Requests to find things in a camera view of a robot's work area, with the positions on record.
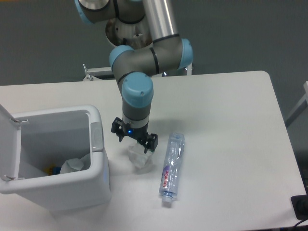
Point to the crushed clear plastic bottle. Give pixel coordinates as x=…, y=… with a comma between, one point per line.
x=168, y=188

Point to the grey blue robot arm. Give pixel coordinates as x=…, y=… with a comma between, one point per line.
x=133, y=68

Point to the yellow blue trash in bin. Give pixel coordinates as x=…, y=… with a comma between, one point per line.
x=52, y=170

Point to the white plastic trash can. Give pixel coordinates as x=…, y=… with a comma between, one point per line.
x=32, y=141

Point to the white metal frame at right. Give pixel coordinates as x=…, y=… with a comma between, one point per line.
x=299, y=107

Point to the white green wrapper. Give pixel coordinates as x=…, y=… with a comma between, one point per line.
x=138, y=157

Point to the white tissue in bin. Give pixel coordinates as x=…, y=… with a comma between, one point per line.
x=75, y=164

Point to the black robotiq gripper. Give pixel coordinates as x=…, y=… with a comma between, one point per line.
x=136, y=129

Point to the black device at edge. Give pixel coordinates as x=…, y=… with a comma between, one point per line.
x=300, y=206

